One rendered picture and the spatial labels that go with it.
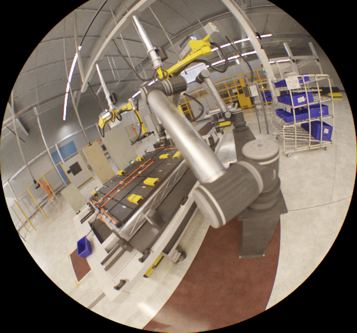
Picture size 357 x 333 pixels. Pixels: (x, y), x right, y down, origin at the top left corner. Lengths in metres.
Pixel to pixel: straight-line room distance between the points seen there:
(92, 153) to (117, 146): 1.32
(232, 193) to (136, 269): 0.75
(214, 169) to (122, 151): 5.82
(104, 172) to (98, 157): 0.77
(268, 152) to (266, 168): 0.07
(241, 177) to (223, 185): 0.08
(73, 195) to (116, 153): 2.85
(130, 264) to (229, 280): 1.01
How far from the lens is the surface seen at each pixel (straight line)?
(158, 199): 1.06
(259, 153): 0.55
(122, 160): 6.10
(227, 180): 0.46
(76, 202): 5.48
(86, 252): 1.31
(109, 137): 5.99
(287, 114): 3.17
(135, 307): 1.91
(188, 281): 1.61
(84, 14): 9.80
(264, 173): 0.55
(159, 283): 1.75
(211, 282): 1.55
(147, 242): 0.89
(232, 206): 0.45
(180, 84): 0.99
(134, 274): 0.90
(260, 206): 0.73
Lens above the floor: 1.52
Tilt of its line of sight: 19 degrees down
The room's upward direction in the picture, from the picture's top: 23 degrees counter-clockwise
